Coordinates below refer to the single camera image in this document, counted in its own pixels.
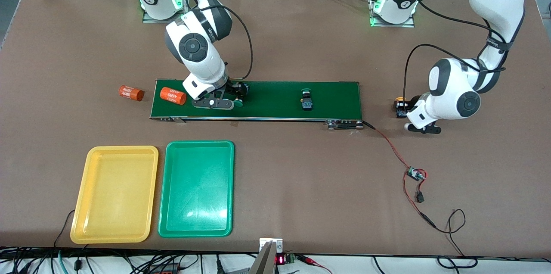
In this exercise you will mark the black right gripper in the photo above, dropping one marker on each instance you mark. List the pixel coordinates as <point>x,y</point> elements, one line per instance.
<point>235,88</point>

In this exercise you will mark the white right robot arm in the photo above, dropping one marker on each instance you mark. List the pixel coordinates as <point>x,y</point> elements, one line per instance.
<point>208,69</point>

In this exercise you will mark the small metal bracket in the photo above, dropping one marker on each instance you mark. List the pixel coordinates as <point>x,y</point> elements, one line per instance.
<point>270,242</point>

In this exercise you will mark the small green circuit board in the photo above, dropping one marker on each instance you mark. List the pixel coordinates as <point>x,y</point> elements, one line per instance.
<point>415,174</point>

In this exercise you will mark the orange cylinder with white print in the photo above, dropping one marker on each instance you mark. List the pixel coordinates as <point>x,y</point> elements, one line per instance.
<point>173,96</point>
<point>131,93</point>

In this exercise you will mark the small black plug connector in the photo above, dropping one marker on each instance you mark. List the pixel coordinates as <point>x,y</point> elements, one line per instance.
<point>419,197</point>

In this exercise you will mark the yellow plastic tray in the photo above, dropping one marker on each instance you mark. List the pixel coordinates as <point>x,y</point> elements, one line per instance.
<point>114,192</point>

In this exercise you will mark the red LED display module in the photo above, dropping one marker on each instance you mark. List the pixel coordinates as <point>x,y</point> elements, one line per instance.
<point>282,259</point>

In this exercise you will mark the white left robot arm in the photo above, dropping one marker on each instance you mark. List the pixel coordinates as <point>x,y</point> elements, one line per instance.
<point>447,93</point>

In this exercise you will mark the green plastic tray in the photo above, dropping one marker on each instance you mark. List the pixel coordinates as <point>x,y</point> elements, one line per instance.
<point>196,188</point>

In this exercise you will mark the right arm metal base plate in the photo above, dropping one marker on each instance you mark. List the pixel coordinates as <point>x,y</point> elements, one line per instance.
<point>153,20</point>

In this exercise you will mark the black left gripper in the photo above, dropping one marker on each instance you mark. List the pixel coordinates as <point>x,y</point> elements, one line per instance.
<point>413,102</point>

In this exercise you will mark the green conveyor belt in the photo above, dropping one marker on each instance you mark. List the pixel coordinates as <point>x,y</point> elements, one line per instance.
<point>275,99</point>

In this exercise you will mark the yellow push button switch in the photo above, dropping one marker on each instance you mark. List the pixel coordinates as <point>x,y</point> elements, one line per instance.
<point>400,111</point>

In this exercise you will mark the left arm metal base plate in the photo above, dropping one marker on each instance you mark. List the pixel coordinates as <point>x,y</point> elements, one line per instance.
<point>391,25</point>

